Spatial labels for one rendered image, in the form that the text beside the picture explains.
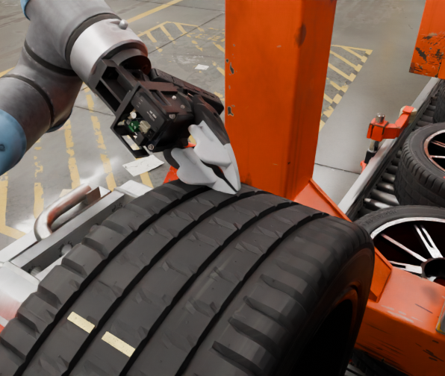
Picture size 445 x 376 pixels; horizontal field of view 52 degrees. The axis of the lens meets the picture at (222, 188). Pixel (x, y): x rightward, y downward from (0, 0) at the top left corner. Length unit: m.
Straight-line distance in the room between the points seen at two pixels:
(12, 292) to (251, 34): 0.60
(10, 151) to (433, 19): 2.45
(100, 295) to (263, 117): 0.60
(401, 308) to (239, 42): 0.67
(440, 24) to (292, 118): 1.95
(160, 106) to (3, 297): 0.26
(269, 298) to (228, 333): 0.05
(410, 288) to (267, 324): 0.80
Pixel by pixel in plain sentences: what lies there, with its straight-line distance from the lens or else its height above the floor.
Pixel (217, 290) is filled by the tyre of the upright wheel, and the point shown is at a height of 1.18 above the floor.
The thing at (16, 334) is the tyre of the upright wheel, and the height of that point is 1.15.
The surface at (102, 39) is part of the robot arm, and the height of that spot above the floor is 1.31.
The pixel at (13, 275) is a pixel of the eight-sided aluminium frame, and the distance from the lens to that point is 0.54.
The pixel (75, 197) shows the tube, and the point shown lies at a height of 1.01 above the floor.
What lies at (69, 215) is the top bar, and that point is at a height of 0.98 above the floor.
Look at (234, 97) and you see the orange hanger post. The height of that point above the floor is 1.09.
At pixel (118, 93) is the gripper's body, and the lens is 0.55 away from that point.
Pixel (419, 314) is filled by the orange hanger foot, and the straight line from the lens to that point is 1.11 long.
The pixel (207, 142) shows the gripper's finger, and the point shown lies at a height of 1.22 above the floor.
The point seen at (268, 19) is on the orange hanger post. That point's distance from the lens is 0.86.
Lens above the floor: 1.48
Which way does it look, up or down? 35 degrees down
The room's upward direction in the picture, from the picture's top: straight up
